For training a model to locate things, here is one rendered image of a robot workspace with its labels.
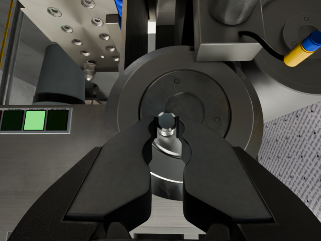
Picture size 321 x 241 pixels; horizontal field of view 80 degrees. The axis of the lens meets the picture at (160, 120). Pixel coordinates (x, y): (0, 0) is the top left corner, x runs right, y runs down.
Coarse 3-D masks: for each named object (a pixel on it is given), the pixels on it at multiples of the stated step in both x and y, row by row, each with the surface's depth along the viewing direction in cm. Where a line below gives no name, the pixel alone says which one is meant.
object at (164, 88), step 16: (160, 80) 17; (176, 80) 17; (192, 80) 16; (208, 80) 16; (144, 96) 16; (160, 96) 16; (176, 96) 17; (192, 96) 17; (208, 96) 16; (224, 96) 16; (144, 112) 16; (160, 112) 16; (176, 112) 16; (192, 112) 16; (208, 112) 16; (224, 112) 16; (224, 128) 16; (160, 144) 15; (176, 144) 15
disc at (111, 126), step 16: (160, 48) 20; (176, 48) 19; (192, 48) 19; (112, 96) 18; (256, 96) 18; (112, 112) 18; (256, 112) 18; (112, 128) 18; (256, 128) 17; (256, 144) 17; (160, 192) 17; (176, 192) 17
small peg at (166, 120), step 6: (162, 114) 13; (168, 114) 13; (162, 120) 13; (168, 120) 13; (174, 120) 13; (162, 126) 13; (168, 126) 13; (174, 126) 13; (162, 132) 14; (168, 132) 14
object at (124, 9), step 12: (132, 0) 25; (132, 12) 25; (144, 12) 39; (132, 24) 25; (144, 24) 39; (132, 36) 25; (144, 36) 39; (132, 48) 25; (144, 48) 39; (132, 60) 25
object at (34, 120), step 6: (30, 114) 51; (36, 114) 51; (42, 114) 51; (30, 120) 51; (36, 120) 51; (42, 120) 51; (24, 126) 50; (30, 126) 50; (36, 126) 50; (42, 126) 50
